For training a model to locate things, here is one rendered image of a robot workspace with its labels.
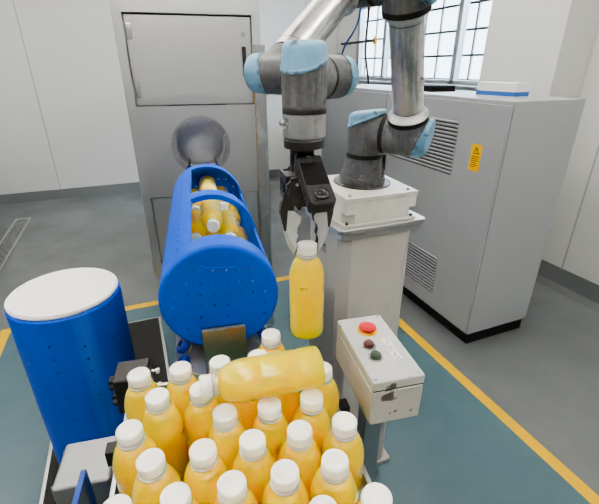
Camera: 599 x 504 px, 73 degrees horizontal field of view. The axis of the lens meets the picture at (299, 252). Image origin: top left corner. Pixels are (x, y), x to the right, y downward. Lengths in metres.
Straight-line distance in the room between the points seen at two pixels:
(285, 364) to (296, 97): 0.43
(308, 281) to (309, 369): 0.17
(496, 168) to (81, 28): 4.91
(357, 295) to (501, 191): 1.27
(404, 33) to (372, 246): 0.61
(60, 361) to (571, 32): 3.34
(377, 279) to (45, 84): 5.15
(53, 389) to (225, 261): 0.62
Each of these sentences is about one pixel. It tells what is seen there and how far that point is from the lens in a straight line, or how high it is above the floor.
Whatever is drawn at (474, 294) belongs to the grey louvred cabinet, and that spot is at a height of 0.37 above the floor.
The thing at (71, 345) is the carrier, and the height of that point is 0.94.
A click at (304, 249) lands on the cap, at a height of 1.29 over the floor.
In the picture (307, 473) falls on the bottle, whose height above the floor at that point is 1.04.
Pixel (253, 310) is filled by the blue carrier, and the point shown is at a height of 1.05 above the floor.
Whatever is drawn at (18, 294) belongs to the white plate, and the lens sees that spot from 1.34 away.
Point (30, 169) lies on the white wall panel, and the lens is 6.14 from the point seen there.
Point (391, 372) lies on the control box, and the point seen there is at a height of 1.10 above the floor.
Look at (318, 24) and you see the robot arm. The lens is 0.96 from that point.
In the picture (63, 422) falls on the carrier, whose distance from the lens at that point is 1.40.
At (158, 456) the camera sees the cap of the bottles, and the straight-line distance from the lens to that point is 0.67.
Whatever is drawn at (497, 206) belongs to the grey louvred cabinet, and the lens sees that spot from 2.44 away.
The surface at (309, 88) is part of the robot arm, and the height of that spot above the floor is 1.57.
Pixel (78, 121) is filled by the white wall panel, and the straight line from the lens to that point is 5.97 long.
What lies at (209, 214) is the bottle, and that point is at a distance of 1.30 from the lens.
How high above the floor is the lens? 1.60
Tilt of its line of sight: 25 degrees down
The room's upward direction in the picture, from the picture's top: straight up
